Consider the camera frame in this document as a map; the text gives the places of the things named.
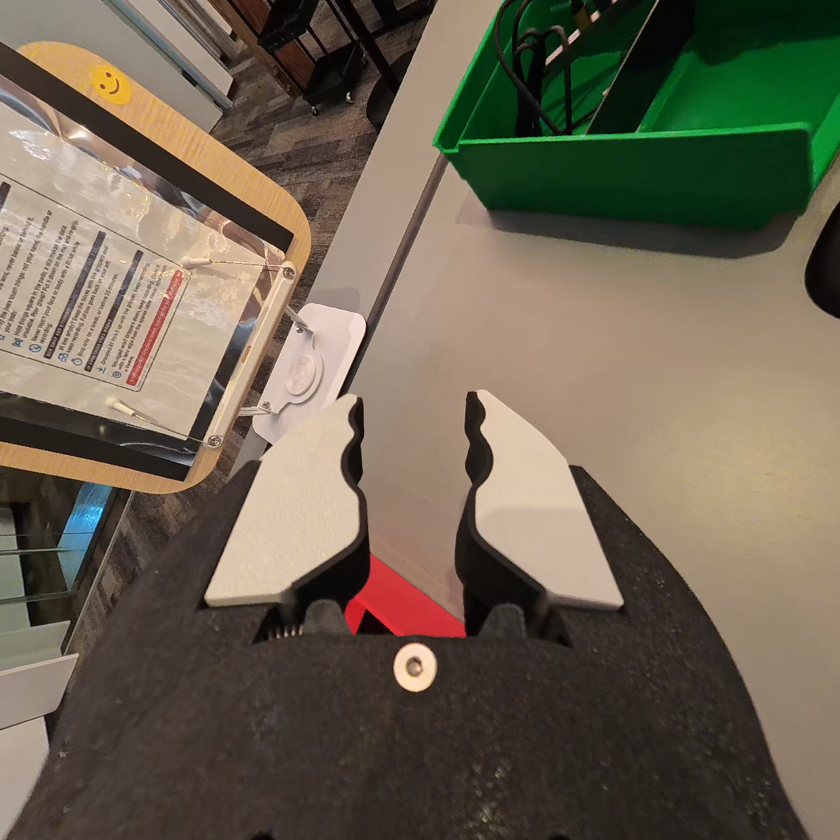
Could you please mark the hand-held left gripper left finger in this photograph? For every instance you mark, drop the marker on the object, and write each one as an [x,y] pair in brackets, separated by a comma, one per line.
[295,518]

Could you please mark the yellow smiley sticker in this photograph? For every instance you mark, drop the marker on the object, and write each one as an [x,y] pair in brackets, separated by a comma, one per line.
[109,84]

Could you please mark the black rounded object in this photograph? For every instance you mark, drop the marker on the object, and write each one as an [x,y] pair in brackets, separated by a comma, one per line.
[828,262]

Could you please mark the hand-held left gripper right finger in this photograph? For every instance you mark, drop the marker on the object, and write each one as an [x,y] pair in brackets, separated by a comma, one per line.
[538,518]

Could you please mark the green plastic bin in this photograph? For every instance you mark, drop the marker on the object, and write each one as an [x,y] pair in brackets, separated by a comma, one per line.
[623,177]

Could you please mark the wooden instruction board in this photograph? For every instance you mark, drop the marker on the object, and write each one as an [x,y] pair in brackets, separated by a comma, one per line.
[197,141]

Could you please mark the black wheeled cart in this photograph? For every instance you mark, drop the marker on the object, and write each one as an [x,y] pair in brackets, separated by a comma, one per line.
[334,72]

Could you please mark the red plastic bin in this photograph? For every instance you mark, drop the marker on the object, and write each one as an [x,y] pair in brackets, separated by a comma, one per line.
[394,597]

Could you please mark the grey bin divider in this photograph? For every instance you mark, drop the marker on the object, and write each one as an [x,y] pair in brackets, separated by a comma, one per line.
[630,85]

